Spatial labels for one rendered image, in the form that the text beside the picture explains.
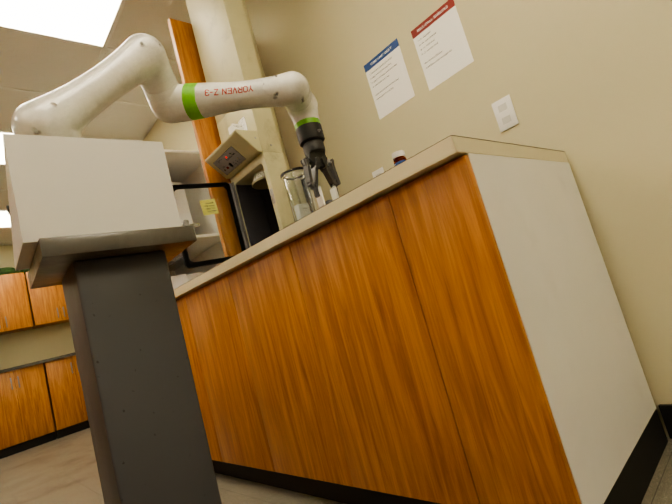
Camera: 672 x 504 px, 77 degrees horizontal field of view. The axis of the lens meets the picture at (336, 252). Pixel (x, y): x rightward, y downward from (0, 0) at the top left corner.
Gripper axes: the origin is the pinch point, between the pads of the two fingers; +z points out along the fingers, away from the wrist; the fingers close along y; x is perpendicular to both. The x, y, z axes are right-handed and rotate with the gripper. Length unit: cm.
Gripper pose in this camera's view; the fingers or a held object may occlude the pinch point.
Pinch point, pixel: (328, 198)
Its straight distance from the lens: 146.8
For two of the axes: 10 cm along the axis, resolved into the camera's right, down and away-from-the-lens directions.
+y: -7.3, 1.2, -6.7
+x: 6.3, -2.7, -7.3
